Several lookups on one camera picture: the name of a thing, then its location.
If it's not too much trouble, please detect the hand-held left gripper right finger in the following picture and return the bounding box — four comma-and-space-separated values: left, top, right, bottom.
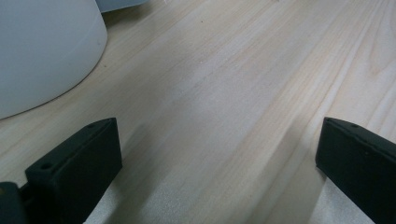
314, 116, 396, 224

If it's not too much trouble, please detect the white grey lidded trash can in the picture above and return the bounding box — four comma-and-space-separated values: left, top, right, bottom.
0, 0, 109, 121

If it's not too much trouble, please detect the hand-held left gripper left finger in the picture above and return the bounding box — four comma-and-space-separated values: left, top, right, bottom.
24, 117, 123, 224

